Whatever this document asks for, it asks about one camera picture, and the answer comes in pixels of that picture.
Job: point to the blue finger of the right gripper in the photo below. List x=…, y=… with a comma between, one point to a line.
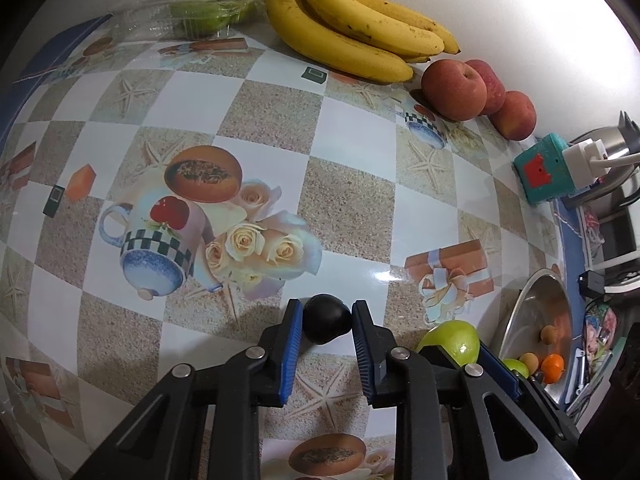
x=531, y=398

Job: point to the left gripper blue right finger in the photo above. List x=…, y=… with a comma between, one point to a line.
x=452, y=421

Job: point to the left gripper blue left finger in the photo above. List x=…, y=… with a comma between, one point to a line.
x=214, y=411

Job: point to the round green fruit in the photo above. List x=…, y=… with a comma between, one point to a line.
x=459, y=338

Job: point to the dark plum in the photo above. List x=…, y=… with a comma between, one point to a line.
x=325, y=318

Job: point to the oval green mango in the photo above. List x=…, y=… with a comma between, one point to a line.
x=517, y=366

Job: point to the orange tangerine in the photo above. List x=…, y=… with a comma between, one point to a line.
x=552, y=368

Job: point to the stainless steel bowl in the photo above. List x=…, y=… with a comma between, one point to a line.
x=526, y=306

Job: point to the teal plastic box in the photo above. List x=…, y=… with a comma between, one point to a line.
x=553, y=169

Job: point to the patterned vinyl tablecloth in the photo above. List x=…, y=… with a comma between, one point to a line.
x=171, y=198

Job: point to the white power adapter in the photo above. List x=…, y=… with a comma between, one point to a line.
x=588, y=160

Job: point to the red apple right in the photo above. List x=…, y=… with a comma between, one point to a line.
x=516, y=120

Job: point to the red apple middle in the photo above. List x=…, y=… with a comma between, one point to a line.
x=496, y=93

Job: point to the yellow banana bunch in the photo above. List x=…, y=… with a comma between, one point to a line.
x=377, y=40

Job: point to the clear plastic tray of limes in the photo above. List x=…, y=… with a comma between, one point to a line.
x=138, y=20

